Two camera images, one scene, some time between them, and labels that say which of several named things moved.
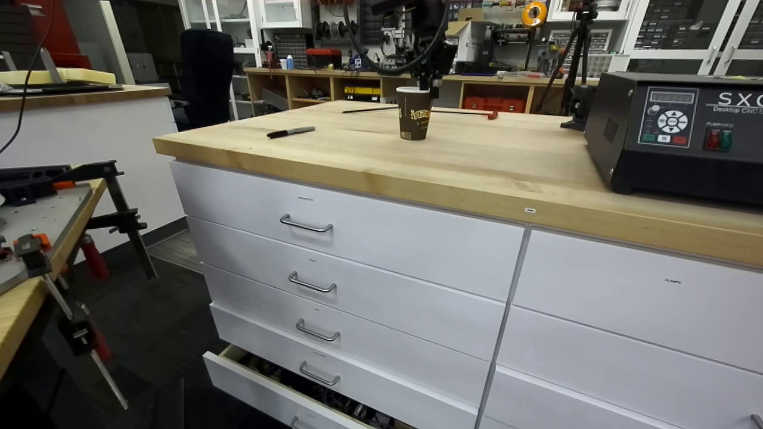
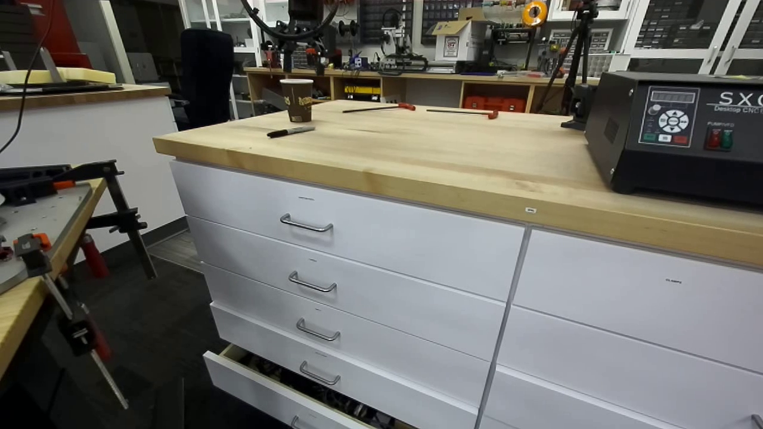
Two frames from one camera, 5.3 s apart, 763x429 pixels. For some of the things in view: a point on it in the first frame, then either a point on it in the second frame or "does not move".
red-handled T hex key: x=477 y=113 does not move
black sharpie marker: x=287 y=131 does not move
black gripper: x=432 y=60 → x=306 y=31
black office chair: x=208 y=62 does not move
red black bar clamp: x=78 y=330 does not move
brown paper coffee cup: x=413 y=113 → x=299 y=98
